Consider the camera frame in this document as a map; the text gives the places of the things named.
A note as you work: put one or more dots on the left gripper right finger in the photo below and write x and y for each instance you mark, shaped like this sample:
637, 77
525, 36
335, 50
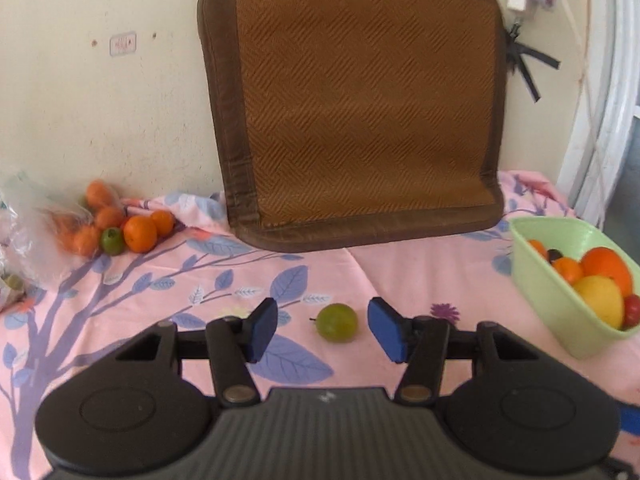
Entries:
425, 344

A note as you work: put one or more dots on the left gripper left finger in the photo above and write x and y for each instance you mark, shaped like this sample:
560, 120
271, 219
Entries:
228, 344

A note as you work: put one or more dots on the small green fruit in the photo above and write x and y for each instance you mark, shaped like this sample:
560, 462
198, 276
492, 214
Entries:
337, 323

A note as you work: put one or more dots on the dark purple plum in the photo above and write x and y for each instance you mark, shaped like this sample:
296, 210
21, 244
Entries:
553, 255

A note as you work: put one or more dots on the pink patterned bed sheet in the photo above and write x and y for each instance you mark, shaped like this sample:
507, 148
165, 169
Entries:
87, 308

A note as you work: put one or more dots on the light green plastic basket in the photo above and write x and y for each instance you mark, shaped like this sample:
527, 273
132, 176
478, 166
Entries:
577, 328

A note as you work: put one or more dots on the yellow lemon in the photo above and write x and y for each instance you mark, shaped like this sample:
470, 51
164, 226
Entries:
603, 297

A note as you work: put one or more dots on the large orange fruit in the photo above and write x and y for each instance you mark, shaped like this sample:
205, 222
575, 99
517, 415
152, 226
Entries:
608, 263

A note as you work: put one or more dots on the red plum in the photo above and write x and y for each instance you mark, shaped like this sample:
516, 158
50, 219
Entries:
631, 311

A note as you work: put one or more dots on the clear plastic bag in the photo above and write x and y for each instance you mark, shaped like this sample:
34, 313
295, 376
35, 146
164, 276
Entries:
33, 221

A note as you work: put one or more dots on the brown woven seat cushion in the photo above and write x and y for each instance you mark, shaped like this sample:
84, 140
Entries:
351, 122

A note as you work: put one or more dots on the small tangerine right by wall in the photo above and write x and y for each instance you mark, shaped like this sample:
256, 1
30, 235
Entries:
164, 221

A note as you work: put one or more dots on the orange tangerine by wall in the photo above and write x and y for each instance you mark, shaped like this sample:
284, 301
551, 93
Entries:
140, 234

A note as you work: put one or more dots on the green fruit by wall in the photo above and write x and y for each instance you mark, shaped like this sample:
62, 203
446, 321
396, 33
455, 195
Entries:
112, 242

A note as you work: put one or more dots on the tangerine middle by wall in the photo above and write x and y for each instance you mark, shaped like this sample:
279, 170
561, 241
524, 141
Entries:
109, 217

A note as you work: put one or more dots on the tangerine left by wall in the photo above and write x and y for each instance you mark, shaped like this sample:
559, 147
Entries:
85, 242

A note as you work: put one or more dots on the tangerine upper by wall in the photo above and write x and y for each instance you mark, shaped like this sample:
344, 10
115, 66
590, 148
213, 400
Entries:
99, 194

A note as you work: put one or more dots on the white door frame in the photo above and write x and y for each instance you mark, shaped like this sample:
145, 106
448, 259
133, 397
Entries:
608, 81

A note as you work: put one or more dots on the wall sticker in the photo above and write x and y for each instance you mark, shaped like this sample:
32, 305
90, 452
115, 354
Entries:
123, 44

